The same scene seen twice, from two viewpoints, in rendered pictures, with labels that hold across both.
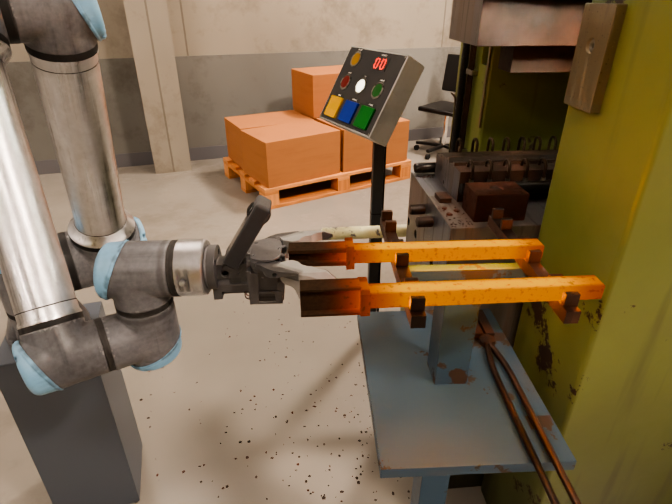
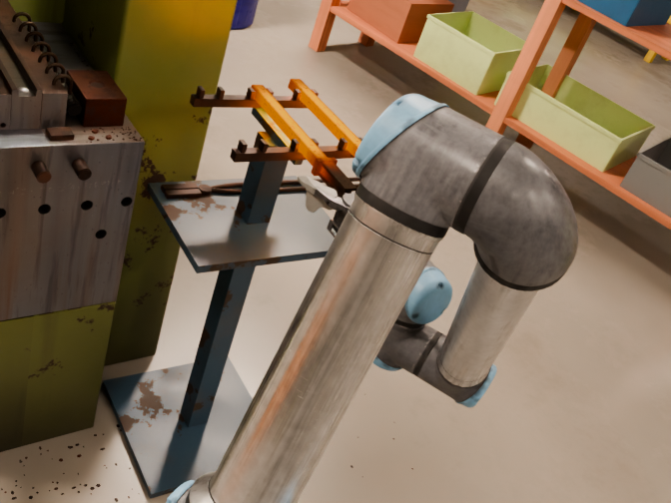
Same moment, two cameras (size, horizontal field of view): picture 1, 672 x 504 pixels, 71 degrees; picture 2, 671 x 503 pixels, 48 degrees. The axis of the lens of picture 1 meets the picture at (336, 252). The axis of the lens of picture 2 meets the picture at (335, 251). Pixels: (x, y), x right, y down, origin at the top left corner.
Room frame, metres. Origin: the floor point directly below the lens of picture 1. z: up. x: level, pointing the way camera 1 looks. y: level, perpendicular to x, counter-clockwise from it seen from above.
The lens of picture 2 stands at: (1.45, 1.03, 1.72)
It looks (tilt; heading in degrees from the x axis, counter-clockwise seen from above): 34 degrees down; 230
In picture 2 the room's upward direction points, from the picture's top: 21 degrees clockwise
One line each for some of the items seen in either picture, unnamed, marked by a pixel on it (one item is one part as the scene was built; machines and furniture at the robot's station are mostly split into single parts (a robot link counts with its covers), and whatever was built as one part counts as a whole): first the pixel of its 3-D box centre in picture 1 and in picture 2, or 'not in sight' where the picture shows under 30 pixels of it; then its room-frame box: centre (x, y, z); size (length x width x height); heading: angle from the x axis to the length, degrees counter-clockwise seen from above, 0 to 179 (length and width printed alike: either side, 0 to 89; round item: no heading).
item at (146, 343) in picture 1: (144, 329); (398, 333); (0.64, 0.32, 0.87); 0.12 x 0.09 x 0.12; 123
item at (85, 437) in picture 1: (80, 413); not in sight; (0.98, 0.74, 0.30); 0.22 x 0.22 x 0.60; 18
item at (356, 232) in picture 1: (382, 231); not in sight; (1.53, -0.17, 0.62); 0.44 x 0.05 x 0.05; 95
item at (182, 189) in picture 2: (524, 418); (278, 186); (0.56, -0.31, 0.75); 0.60 x 0.04 x 0.01; 2
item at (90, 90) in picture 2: (494, 201); (95, 98); (1.02, -0.37, 0.95); 0.12 x 0.09 x 0.07; 95
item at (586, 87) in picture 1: (592, 58); not in sight; (0.89, -0.45, 1.27); 0.09 x 0.02 x 0.17; 5
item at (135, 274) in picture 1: (141, 270); (413, 282); (0.64, 0.31, 0.98); 0.12 x 0.09 x 0.10; 93
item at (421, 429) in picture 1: (445, 376); (252, 219); (0.67, -0.21, 0.74); 0.40 x 0.30 x 0.02; 3
